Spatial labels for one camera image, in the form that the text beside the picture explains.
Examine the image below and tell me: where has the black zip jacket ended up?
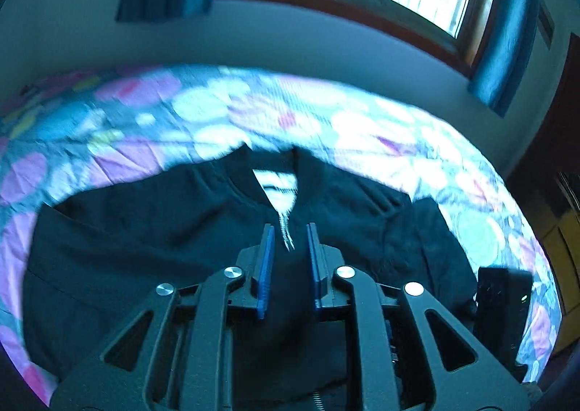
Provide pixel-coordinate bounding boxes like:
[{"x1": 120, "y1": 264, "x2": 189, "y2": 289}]
[{"x1": 22, "y1": 147, "x2": 477, "y2": 410}]

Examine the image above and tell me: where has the colourful dotted bedspread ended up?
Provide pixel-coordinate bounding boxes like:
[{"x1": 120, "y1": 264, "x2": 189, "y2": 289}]
[{"x1": 1, "y1": 65, "x2": 562, "y2": 402}]

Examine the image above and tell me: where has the blue curtain right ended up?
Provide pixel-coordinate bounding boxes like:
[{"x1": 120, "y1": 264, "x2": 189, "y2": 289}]
[{"x1": 468, "y1": 0, "x2": 541, "y2": 117}]

